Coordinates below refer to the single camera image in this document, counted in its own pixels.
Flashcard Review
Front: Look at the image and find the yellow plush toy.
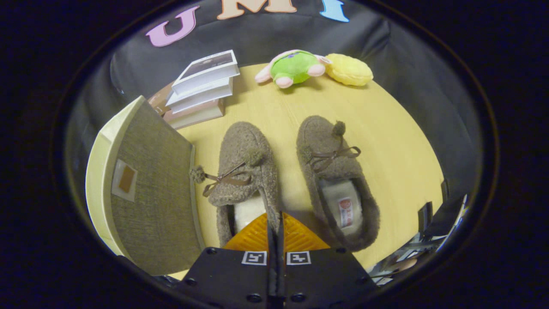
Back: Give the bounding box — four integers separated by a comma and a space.
324, 53, 374, 87

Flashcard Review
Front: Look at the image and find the brown fuzzy shoe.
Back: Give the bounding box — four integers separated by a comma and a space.
296, 115, 381, 253
189, 121, 280, 249

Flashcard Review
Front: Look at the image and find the white book with portrait cover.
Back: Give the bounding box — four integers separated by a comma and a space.
171, 49, 241, 96

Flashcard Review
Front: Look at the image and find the green and pink plush toy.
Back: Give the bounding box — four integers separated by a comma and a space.
254, 49, 331, 89

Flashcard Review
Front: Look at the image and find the plain white book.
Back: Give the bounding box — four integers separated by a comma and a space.
165, 79, 235, 115

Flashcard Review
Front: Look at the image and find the grey fabric storage box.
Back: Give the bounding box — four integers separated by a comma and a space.
85, 95, 206, 276

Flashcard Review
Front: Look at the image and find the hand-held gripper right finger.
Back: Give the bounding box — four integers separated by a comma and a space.
277, 211, 379, 309

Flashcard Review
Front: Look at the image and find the pale pink book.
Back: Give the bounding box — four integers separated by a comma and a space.
163, 100, 225, 130

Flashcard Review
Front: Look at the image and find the pile of papers and devices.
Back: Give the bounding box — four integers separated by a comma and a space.
368, 195, 469, 286

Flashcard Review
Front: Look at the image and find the flat brown book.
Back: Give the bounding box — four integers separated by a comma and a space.
148, 82, 175, 117

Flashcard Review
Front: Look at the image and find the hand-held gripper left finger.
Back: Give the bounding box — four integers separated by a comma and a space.
179, 213, 278, 309

